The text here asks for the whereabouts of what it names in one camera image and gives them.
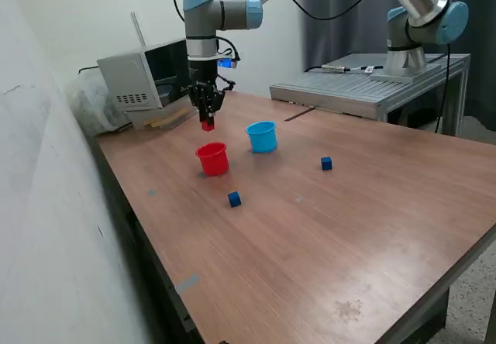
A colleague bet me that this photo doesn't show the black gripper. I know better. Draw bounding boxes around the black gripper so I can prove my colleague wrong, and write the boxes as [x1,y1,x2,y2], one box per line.
[188,57,227,124]

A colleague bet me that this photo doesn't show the clear plastic box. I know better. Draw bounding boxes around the clear plastic box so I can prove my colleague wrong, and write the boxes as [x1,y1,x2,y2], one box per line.
[124,89,212,131]

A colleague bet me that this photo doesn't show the wooden sticks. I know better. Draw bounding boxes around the wooden sticks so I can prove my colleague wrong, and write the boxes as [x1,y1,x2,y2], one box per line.
[143,105,193,130]

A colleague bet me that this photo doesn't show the red plastic cup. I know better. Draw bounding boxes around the red plastic cup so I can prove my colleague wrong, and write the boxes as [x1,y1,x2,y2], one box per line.
[195,141,231,177]

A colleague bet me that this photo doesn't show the blue plastic cup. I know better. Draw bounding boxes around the blue plastic cup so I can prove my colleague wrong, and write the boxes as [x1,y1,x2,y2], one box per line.
[245,120,279,154]

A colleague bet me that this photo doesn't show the silver microwave oven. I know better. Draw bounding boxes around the silver microwave oven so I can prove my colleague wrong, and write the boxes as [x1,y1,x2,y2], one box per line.
[96,37,215,112]

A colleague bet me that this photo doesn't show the thin white rod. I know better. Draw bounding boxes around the thin white rod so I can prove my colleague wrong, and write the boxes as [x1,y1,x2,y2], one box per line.
[130,10,147,48]

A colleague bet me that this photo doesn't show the clear plastic bag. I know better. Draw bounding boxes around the clear plastic bag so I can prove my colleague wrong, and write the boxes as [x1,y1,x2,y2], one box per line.
[67,76,133,138]

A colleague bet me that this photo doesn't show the grey metal robot stand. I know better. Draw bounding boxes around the grey metal robot stand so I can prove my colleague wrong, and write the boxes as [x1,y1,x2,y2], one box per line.
[270,52,472,138]

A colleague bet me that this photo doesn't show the dark grey curtain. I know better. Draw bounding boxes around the dark grey curtain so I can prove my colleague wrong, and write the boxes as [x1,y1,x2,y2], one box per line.
[301,0,496,132]

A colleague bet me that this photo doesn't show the long grey tape strip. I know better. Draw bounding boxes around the long grey tape strip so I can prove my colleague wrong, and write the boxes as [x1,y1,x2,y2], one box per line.
[174,275,202,294]

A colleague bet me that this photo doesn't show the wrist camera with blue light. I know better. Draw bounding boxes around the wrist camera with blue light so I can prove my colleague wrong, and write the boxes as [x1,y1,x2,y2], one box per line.
[216,51,240,70]

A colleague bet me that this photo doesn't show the black camera cable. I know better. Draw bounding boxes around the black camera cable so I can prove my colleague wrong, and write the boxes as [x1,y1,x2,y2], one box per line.
[172,0,384,60]

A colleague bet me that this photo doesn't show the white tagged cable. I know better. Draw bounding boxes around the white tagged cable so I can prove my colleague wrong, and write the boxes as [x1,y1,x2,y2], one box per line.
[348,64,384,74]

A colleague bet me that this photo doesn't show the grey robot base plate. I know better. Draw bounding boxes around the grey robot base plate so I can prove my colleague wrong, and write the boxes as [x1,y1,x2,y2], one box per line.
[370,63,443,84]

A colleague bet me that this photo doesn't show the black hanging cable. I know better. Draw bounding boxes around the black hanging cable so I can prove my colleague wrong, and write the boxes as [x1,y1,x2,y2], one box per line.
[433,41,453,134]

